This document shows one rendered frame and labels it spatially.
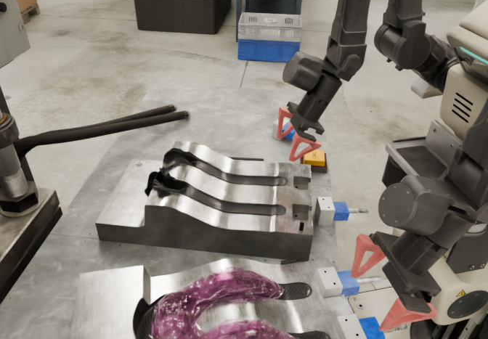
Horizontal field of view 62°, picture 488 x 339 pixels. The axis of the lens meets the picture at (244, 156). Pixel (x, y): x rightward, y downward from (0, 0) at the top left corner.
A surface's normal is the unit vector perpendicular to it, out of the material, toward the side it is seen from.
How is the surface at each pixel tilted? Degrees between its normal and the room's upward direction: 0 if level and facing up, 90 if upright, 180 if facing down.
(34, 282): 0
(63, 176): 0
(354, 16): 83
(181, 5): 90
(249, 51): 91
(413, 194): 63
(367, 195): 0
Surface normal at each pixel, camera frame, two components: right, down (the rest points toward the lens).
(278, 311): 0.46, -0.77
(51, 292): 0.02, -0.82
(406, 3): 0.14, 0.47
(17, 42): 0.99, 0.08
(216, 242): -0.11, 0.57
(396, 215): -0.86, -0.27
